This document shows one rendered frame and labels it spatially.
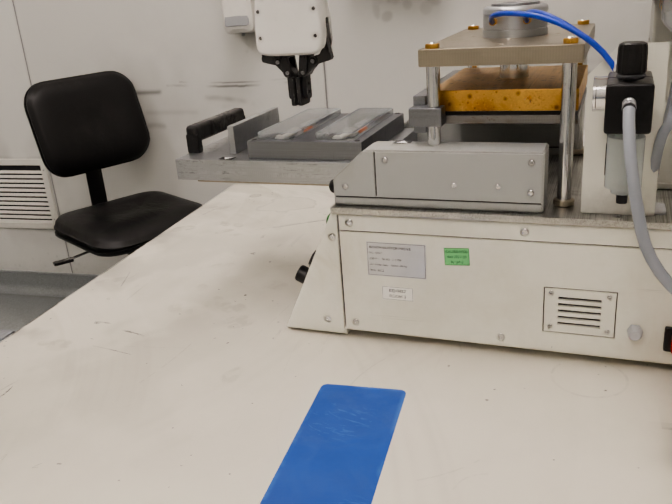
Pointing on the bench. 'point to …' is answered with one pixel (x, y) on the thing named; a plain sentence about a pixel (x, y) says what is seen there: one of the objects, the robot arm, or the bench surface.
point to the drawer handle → (211, 128)
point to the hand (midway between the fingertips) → (300, 90)
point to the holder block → (306, 150)
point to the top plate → (515, 39)
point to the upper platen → (509, 95)
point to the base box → (491, 285)
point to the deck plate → (531, 213)
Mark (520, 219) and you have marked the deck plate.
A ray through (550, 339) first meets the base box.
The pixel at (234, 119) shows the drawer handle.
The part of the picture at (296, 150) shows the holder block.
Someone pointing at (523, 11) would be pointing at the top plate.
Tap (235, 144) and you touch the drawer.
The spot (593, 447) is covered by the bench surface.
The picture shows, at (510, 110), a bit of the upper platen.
